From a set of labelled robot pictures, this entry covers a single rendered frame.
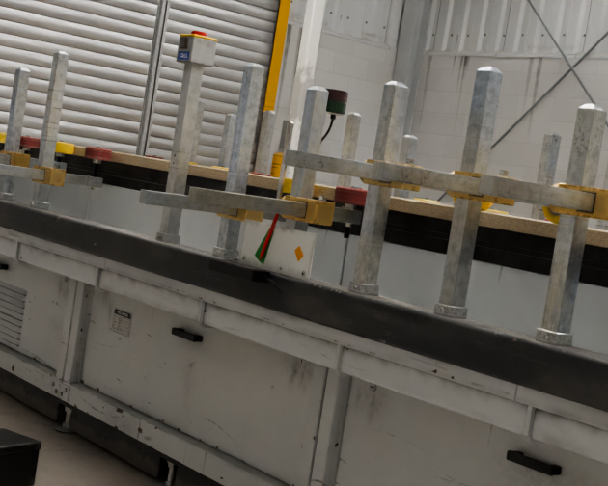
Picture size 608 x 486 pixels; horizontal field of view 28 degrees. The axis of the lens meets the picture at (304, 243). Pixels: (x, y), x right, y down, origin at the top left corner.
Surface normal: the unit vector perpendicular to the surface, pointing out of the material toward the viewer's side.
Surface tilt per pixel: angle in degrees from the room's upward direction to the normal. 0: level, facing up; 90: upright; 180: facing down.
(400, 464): 90
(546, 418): 90
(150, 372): 90
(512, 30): 90
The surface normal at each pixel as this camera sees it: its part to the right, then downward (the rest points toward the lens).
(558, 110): -0.78, -0.09
